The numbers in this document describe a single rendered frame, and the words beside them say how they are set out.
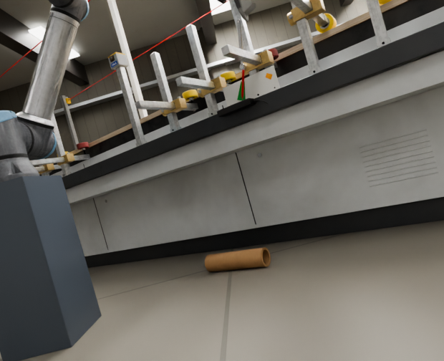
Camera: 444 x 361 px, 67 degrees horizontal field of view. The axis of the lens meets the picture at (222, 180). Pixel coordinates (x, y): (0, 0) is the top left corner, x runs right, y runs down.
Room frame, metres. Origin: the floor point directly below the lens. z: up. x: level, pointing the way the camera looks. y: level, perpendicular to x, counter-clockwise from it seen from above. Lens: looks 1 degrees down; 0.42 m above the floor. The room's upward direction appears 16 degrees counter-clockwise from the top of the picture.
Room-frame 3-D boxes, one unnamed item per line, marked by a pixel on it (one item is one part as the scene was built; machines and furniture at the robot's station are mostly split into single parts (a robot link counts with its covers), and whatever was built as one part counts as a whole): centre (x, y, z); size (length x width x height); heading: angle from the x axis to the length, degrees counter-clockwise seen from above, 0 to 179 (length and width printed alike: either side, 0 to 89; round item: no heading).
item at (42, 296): (1.27, 0.76, 0.30); 0.25 x 0.25 x 0.60; 87
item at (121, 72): (1.88, 0.38, 0.92); 0.05 x 0.04 x 0.45; 57
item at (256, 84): (1.47, -0.22, 0.75); 0.26 x 0.01 x 0.10; 57
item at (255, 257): (1.51, 0.03, 0.04); 0.30 x 0.08 x 0.08; 57
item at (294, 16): (1.32, -0.49, 0.94); 0.13 x 0.06 x 0.05; 57
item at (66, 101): (3.93, 1.49, 1.25); 0.09 x 0.08 x 1.10; 57
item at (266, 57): (1.46, -0.28, 0.84); 0.13 x 0.06 x 0.05; 57
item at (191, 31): (1.61, -0.05, 0.91); 0.03 x 0.03 x 0.48; 57
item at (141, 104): (1.68, 0.15, 0.82); 0.43 x 0.03 x 0.04; 147
